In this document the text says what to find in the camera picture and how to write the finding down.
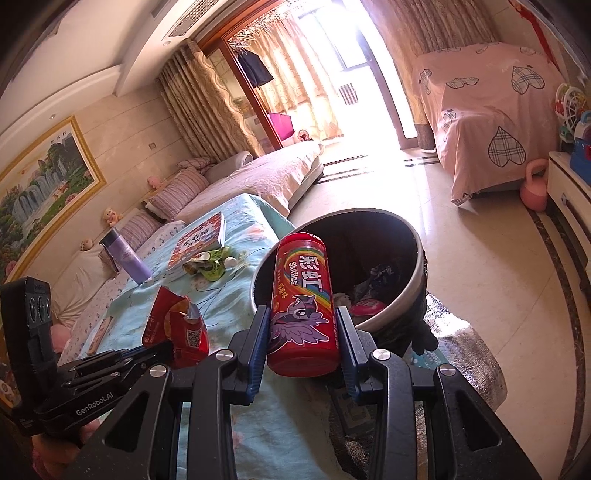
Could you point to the framed landscape painting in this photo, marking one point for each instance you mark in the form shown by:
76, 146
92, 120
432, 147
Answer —
42, 188

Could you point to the white tv cabinet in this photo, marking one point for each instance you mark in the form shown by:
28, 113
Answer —
572, 196

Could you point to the striped pink pillow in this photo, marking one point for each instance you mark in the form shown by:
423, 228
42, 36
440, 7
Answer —
167, 202
137, 228

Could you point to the light blue floral tablecloth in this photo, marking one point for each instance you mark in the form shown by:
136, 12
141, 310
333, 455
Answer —
181, 425

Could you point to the pink heart patterned bed cover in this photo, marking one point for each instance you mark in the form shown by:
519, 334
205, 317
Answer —
492, 110

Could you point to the stack of colourful books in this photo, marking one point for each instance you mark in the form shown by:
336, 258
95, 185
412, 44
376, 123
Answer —
206, 236

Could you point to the small teddy bear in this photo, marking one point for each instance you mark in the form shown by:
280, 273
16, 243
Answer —
111, 217

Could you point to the wooden mahjong ruler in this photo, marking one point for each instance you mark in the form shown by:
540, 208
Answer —
98, 336

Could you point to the hanging dark garment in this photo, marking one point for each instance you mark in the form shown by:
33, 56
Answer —
253, 68

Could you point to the green crumpled wrapper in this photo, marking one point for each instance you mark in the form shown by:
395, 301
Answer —
210, 264

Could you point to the red chinese knot decoration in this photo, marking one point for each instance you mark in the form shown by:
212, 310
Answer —
532, 19

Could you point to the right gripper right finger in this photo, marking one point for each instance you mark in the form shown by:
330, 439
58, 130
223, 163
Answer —
355, 363

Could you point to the black round trash bin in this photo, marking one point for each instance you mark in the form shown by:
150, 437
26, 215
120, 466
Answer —
377, 255

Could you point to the grey speckled floor mat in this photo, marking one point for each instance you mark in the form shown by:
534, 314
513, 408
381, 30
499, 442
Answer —
462, 346

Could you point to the red skittles candy can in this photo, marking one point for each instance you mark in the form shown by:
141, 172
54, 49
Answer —
303, 340

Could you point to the beige curtain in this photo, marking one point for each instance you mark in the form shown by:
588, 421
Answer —
201, 106

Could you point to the pink jelly pouch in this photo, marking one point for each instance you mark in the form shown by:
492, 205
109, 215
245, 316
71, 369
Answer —
367, 308

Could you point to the purple thermos bottle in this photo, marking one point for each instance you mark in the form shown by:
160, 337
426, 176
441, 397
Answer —
122, 253

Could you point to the red snack bag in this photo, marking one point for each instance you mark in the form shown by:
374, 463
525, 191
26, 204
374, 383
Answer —
174, 319

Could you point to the sofa with pink cover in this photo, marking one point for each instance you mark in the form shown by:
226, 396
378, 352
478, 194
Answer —
280, 178

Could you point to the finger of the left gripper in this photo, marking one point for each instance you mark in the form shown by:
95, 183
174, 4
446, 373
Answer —
139, 359

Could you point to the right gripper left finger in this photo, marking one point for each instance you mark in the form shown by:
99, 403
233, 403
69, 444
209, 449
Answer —
250, 348

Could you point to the pink kettlebell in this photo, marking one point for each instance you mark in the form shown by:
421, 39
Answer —
533, 191

